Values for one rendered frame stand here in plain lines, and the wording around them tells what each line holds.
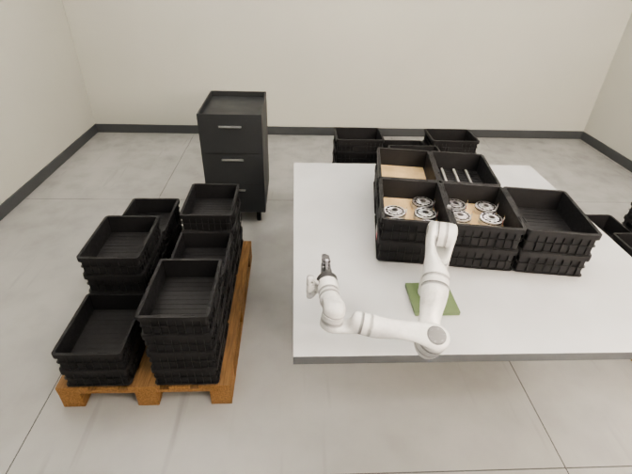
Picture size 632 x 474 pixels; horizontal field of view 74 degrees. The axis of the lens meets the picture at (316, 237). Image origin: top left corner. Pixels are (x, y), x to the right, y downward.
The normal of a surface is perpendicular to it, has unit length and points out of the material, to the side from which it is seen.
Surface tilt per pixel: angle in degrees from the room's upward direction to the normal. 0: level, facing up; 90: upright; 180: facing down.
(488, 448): 0
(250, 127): 90
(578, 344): 0
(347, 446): 0
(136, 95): 90
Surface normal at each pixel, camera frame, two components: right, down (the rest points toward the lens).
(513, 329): 0.03, -0.83
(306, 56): 0.04, 0.56
